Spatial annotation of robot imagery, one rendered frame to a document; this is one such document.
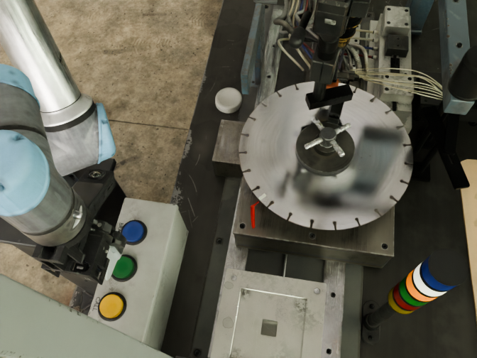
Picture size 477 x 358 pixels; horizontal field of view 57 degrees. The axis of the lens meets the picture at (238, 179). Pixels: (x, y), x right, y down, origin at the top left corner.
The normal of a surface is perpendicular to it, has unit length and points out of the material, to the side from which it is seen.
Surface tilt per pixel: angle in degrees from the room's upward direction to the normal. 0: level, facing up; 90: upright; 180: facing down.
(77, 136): 65
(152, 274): 0
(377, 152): 0
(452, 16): 0
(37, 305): 90
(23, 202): 87
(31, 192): 87
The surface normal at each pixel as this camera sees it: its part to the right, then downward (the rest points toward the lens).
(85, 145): 0.37, 0.49
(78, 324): 0.98, 0.13
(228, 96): -0.05, -0.45
